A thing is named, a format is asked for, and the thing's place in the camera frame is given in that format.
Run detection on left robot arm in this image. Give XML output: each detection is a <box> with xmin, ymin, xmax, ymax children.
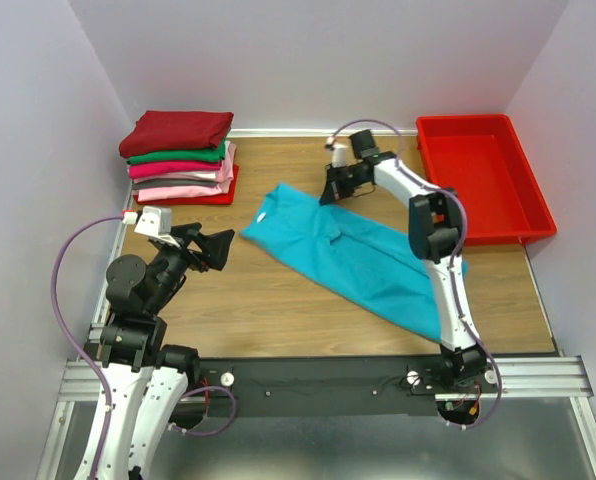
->
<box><xmin>76</xmin><ymin>223</ymin><xmax>235</xmax><ymax>479</ymax></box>

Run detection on teal t shirt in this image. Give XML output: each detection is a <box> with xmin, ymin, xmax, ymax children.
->
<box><xmin>242</xmin><ymin>183</ymin><xmax>441</xmax><ymax>343</ymax></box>

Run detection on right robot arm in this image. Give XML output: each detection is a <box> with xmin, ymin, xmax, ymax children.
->
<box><xmin>320</xmin><ymin>129</ymin><xmax>488</xmax><ymax>389</ymax></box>

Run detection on red plastic bin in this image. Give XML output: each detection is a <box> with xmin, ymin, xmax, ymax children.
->
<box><xmin>416</xmin><ymin>114</ymin><xmax>557</xmax><ymax>246</ymax></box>

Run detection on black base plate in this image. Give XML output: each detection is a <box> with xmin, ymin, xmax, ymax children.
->
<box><xmin>142</xmin><ymin>355</ymin><xmax>499</xmax><ymax>420</ymax></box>

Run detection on magenta folded shirt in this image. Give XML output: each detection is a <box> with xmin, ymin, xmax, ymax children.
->
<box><xmin>128</xmin><ymin>161</ymin><xmax>222</xmax><ymax>179</ymax></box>

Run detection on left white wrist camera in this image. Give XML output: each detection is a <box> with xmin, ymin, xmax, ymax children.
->
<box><xmin>122</xmin><ymin>206</ymin><xmax>180</xmax><ymax>247</ymax></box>

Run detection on grey folded shirt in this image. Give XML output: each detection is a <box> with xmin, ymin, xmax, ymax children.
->
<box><xmin>132</xmin><ymin>178</ymin><xmax>218</xmax><ymax>190</ymax></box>

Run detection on back aluminium rail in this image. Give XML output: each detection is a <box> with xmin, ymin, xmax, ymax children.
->
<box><xmin>228</xmin><ymin>128</ymin><xmax>418</xmax><ymax>139</ymax></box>

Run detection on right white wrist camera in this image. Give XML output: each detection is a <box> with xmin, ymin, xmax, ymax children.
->
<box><xmin>325</xmin><ymin>137</ymin><xmax>348</xmax><ymax>168</ymax></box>

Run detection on dark red folded shirt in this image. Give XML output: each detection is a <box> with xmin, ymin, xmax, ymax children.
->
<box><xmin>119</xmin><ymin>110</ymin><xmax>234</xmax><ymax>158</ymax></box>

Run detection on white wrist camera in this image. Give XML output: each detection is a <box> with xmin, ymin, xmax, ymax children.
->
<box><xmin>122</xmin><ymin>206</ymin><xmax>180</xmax><ymax>247</ymax></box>
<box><xmin>325</xmin><ymin>137</ymin><xmax>348</xmax><ymax>168</ymax></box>

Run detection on aluminium frame rail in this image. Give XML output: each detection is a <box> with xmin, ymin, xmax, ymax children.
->
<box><xmin>58</xmin><ymin>357</ymin><xmax>594</xmax><ymax>402</ymax></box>

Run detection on green folded shirt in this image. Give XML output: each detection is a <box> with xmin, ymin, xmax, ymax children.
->
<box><xmin>127</xmin><ymin>140</ymin><xmax>229</xmax><ymax>165</ymax></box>

